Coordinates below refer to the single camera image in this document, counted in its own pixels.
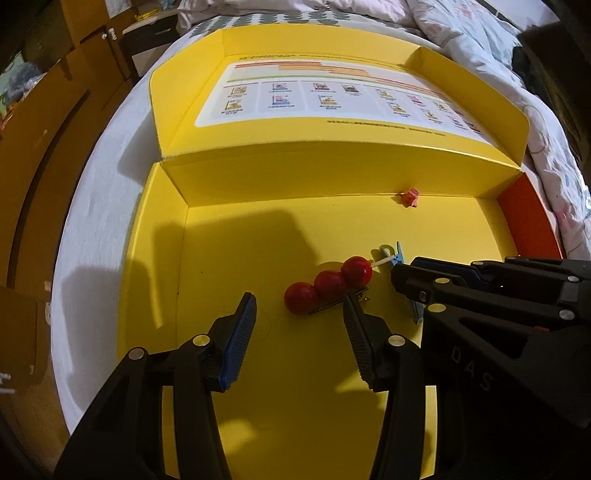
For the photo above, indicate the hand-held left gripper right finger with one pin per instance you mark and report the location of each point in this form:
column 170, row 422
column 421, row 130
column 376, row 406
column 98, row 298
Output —
column 358, row 337

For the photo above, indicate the blue hair clip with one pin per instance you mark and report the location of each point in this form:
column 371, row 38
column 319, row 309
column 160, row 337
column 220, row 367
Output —
column 398, row 256

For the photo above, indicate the white pink quilt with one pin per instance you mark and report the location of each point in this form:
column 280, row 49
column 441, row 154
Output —
column 277, row 4

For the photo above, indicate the small orange charm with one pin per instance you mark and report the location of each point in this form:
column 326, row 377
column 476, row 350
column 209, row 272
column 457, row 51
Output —
column 410, row 197

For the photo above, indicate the light blue printed quilt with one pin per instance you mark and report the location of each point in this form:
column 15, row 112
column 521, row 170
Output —
column 545, row 138

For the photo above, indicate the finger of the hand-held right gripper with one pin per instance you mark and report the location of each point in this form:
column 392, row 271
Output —
column 461, row 293
column 531, row 270

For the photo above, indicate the red candied berry hair clip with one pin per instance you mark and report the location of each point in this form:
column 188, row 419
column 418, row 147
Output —
column 330, row 284

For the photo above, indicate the white black nightstand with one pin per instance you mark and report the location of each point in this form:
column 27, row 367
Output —
column 147, row 41

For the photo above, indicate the yellow cardboard box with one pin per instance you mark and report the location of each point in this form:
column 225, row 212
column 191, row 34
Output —
column 300, row 406

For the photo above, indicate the blue plastic bag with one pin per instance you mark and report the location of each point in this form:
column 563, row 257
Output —
column 21, row 81

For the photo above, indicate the black clothing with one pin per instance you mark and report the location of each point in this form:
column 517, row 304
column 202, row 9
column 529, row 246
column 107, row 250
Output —
column 558, row 69

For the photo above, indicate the wooden wardrobe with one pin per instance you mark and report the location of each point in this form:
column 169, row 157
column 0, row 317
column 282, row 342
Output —
column 41, row 194

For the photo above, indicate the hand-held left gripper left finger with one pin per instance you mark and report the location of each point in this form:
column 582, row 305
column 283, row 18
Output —
column 238, row 341

